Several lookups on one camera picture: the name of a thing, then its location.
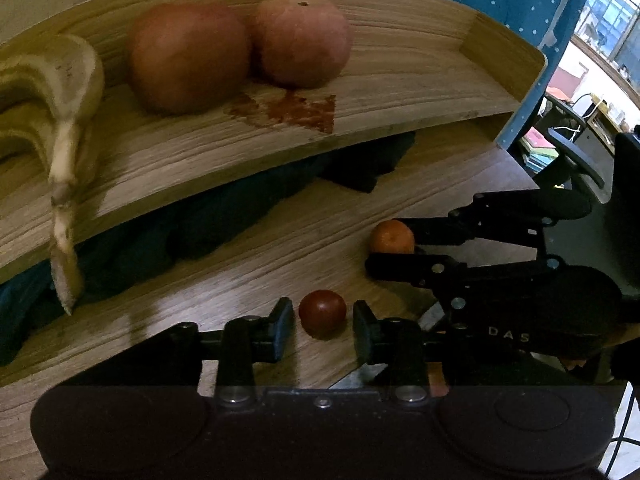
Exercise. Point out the black office chair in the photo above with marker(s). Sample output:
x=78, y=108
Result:
x=575, y=160

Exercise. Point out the small red cherry tomato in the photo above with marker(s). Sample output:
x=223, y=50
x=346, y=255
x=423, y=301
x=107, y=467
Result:
x=322, y=312

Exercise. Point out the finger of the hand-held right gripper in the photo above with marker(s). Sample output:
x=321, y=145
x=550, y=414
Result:
x=415, y=267
x=470, y=225

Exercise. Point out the wooden tray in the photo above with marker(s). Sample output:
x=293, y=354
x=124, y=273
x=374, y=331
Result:
x=400, y=60

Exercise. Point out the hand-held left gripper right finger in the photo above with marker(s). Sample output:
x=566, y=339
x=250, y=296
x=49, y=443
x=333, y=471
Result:
x=363, y=331

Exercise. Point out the stack of books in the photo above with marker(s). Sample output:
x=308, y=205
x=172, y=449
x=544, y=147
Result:
x=537, y=147

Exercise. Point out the window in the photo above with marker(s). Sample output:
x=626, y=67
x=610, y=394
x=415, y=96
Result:
x=615, y=15

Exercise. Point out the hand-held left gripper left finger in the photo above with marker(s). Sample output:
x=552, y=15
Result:
x=283, y=327

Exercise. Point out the red apple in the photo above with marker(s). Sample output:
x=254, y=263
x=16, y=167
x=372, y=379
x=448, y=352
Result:
x=302, y=40
x=187, y=57

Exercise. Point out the small orange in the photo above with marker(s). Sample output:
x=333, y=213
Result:
x=391, y=236

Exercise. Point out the bunch of ripe bananas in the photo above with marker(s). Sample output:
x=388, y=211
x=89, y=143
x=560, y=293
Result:
x=55, y=110

